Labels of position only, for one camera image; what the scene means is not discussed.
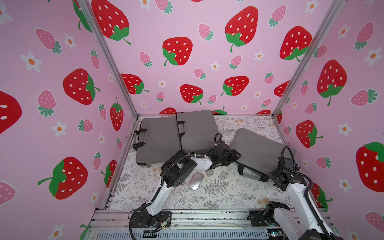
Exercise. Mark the grey laptop bag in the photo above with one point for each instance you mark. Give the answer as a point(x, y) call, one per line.
point(157, 140)
point(259, 155)
point(197, 131)

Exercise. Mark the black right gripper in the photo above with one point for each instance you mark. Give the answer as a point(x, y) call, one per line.
point(270, 174)

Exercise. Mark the silver computer mouse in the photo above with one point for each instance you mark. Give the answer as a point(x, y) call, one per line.
point(196, 181)

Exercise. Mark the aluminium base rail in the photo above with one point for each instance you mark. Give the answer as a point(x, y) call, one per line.
point(217, 224)

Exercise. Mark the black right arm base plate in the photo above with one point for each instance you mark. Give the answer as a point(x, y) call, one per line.
point(260, 219)

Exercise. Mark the aluminium frame post left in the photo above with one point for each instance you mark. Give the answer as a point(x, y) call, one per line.
point(90, 17)

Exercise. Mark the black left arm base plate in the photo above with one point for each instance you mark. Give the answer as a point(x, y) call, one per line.
point(142, 219)

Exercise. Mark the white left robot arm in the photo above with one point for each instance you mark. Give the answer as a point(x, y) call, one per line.
point(174, 172)

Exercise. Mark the floral patterned table mat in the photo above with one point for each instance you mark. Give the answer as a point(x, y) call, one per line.
point(221, 188)

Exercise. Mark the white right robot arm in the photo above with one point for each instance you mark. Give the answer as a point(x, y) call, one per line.
point(309, 225)

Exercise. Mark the aluminium frame post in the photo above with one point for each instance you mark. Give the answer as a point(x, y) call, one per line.
point(90, 17)
point(327, 22)

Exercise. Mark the aluminium frame post right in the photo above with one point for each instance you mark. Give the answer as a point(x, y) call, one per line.
point(327, 22)

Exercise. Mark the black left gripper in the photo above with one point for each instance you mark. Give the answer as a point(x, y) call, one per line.
point(232, 159)

